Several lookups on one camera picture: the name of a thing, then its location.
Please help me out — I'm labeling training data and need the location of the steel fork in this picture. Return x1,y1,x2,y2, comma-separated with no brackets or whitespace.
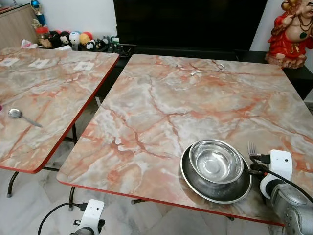
247,141,259,158

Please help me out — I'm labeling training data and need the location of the steel bowl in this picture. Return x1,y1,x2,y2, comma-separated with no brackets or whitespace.
188,139,244,184

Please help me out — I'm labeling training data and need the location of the steel plate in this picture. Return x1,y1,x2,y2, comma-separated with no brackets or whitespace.
181,142,253,204

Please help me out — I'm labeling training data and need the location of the marble pattern folding table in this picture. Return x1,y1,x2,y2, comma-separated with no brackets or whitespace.
56,53,313,227
0,47,120,211

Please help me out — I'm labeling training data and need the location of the red laughing Buddha statue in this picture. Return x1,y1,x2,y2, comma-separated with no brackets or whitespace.
266,0,313,68

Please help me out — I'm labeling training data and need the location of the steel spoon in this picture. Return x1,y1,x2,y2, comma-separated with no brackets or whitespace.
7,108,44,129

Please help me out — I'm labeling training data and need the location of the black television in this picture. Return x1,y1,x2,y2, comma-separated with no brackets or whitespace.
113,0,268,52

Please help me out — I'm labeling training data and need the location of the white paper label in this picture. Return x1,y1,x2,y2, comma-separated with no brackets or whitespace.
73,61,95,71
29,59,52,69
0,57,20,67

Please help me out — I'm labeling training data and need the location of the orange yellow round toy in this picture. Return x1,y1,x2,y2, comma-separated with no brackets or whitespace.
80,32,93,46

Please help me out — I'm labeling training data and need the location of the white round toy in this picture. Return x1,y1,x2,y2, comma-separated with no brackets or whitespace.
69,31,81,46

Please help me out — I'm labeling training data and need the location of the black mouse plush toy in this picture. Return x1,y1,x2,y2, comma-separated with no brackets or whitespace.
51,31,71,48

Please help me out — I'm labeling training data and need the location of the pink tissue packet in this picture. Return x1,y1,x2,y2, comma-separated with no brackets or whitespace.
21,39,39,48

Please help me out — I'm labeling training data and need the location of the red lidded jar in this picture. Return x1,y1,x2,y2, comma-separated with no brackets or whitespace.
37,27,52,48

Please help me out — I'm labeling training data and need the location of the light wooden cabinet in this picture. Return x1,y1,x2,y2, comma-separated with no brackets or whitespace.
0,4,40,49

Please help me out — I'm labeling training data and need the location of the blue gold trophy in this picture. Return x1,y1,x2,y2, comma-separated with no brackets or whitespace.
30,0,45,27

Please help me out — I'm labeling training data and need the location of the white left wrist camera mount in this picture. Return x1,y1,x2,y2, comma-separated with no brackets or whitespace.
80,199,106,235

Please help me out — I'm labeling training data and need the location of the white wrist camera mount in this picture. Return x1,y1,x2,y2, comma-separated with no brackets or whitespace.
259,149,294,199
80,199,106,235

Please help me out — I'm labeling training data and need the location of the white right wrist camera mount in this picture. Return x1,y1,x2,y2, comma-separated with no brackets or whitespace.
259,149,294,199

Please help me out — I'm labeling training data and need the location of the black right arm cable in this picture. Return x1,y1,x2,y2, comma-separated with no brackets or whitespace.
252,163,313,202

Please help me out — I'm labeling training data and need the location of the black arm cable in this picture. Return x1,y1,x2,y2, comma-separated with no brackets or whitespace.
252,163,313,202
38,202,89,235

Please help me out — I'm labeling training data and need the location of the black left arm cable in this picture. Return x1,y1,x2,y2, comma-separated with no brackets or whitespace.
38,202,89,235

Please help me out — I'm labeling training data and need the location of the white charging cable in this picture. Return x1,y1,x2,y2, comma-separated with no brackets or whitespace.
190,63,225,76

